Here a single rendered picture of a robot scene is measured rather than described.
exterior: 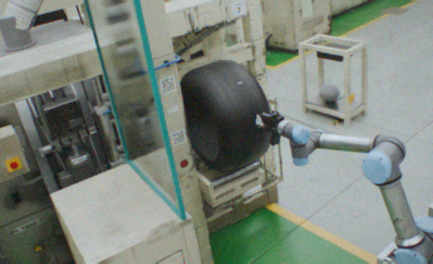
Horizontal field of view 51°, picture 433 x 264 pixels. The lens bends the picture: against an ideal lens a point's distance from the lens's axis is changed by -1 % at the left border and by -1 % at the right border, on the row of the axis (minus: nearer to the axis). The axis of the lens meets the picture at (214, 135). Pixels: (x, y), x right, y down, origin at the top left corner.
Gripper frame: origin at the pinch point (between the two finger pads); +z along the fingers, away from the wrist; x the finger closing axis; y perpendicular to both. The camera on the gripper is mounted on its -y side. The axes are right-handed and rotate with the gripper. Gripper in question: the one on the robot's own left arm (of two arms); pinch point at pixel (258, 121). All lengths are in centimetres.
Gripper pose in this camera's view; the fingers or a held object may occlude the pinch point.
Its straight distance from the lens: 229.4
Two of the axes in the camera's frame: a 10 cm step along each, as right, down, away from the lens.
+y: -1.8, -9.0, -3.9
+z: -5.0, -2.6, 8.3
